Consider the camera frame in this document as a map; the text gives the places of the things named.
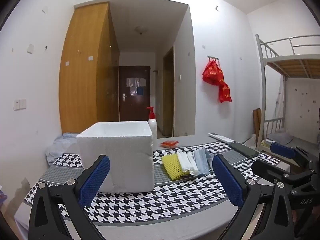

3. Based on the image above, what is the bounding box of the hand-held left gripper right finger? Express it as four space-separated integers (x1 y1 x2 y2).
212 154 298 240

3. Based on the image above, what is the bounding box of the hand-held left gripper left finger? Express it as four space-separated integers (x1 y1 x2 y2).
28 154 111 240

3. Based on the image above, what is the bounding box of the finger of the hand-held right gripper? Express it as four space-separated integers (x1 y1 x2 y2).
251 159 315 188
269 142 315 170

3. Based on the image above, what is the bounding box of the grey cloth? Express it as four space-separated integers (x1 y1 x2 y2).
192 148 213 176

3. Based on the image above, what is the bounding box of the white foam box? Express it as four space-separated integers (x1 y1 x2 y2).
76 120 154 193

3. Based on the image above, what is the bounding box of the green-printed tissue pack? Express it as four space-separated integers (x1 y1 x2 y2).
177 152 199 176

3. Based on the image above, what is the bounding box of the yellow foam net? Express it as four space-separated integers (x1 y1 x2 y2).
161 153 187 180

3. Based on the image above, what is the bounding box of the grey folded bedding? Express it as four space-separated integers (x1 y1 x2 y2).
266 131 293 146

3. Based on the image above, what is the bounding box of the white bag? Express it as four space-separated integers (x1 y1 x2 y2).
246 134 258 148

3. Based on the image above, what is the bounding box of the dark smartphone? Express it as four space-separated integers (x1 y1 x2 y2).
229 142 260 158

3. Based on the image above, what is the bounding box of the wooden plank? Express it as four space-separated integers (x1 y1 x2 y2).
253 108 262 141

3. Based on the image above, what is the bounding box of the white remote control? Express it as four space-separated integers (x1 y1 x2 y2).
209 132 235 144

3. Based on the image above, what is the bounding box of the pale blue crumpled cloth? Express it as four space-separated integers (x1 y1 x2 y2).
46 132 81 163

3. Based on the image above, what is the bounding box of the white hanging cloth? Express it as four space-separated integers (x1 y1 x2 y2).
275 75 286 130

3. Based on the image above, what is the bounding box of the houndstooth table cover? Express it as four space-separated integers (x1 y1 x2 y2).
14 134 310 240

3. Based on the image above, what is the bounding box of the white pump bottle red cap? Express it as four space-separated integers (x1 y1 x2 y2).
146 106 158 149

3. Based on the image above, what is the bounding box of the red plastic bag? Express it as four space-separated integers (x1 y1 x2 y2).
218 81 232 103
202 59 225 86

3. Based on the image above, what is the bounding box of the dark brown entry door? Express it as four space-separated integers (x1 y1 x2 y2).
119 66 151 122

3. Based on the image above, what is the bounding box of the metal bunk bed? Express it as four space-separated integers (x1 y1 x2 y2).
255 34 320 160

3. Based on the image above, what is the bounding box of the wooden wardrobe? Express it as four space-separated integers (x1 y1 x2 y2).
59 2 120 133

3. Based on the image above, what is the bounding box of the white door notice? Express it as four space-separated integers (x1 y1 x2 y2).
126 77 147 87

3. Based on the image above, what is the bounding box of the wooden side door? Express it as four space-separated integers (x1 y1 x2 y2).
162 45 175 137

